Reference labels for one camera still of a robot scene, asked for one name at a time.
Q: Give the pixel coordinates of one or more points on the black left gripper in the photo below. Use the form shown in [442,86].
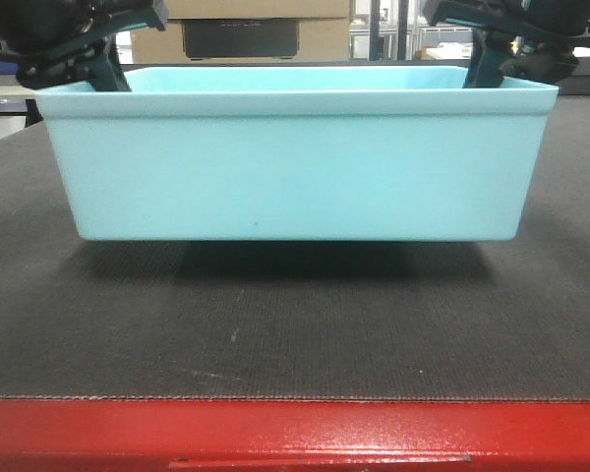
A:
[56,43]

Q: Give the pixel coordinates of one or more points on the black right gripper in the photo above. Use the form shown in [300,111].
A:
[527,40]

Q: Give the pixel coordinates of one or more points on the light blue plastic bin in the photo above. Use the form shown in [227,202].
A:
[383,153]

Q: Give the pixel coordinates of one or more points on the dark grey conveyor belt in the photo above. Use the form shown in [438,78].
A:
[298,320]

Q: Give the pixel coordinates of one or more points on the cardboard box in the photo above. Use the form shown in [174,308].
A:
[239,31]

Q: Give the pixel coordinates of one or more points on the red conveyor frame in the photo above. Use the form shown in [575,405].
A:
[174,435]

